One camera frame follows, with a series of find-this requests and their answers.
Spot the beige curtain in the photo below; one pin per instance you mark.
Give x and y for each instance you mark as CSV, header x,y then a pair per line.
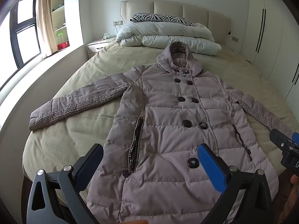
x,y
45,21

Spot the red box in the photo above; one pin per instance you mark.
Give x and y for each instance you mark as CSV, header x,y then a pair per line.
x,y
63,45

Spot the bed with beige sheet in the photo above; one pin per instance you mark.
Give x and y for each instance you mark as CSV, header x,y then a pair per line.
x,y
77,130

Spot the white folded duvet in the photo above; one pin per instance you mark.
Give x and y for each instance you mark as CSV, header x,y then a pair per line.
x,y
163,36

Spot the wall socket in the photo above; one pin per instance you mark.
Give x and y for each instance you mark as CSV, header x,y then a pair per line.
x,y
235,39
117,23

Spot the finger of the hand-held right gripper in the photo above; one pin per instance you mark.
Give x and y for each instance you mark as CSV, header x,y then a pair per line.
x,y
280,137

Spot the zebra print pillow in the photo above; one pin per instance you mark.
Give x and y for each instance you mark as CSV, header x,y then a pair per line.
x,y
161,18

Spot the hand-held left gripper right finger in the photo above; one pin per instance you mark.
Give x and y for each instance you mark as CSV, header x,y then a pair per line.
x,y
210,165

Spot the lilac hooded puffer coat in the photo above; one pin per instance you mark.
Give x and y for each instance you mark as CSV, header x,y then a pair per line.
x,y
168,130

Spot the black framed window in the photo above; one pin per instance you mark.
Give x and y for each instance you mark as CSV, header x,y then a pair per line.
x,y
25,30

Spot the white wall shelf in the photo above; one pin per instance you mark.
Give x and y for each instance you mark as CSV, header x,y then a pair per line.
x,y
58,11

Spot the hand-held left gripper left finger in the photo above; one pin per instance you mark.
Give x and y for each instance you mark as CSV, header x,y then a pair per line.
x,y
90,163

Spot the person's right hand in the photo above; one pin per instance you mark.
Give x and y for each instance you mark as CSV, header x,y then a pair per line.
x,y
294,191

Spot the beige padded headboard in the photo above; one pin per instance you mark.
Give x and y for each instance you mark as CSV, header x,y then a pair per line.
x,y
168,8

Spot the white nightstand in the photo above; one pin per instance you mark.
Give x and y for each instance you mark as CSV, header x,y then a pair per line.
x,y
98,46

